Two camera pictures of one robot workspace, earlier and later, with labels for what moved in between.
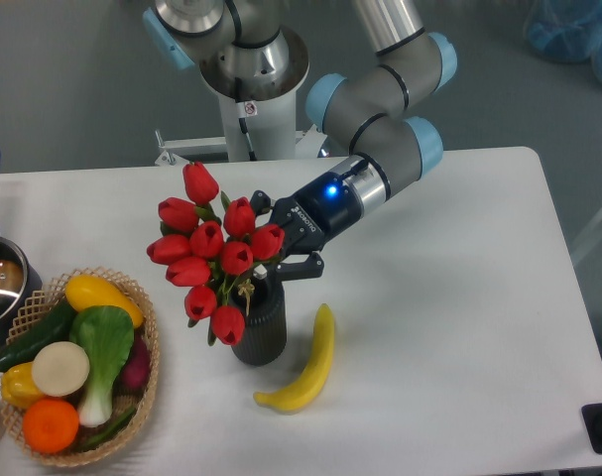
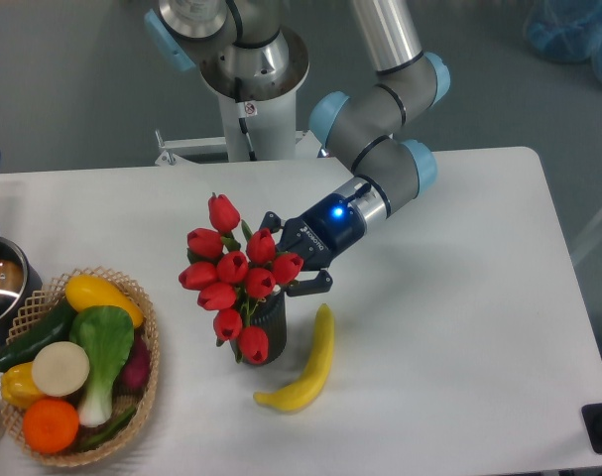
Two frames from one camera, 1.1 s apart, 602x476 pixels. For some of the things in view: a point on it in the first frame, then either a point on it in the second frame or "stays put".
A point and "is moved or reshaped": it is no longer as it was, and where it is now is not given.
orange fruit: (50, 425) stays put
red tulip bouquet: (212, 246) is moved or reshaped
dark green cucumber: (55, 329) stays put
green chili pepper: (110, 429) stays put
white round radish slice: (60, 368) stays put
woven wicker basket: (32, 307) stays put
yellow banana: (301, 394) stays put
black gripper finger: (313, 267) -> (320, 284)
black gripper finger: (260, 202) -> (271, 221)
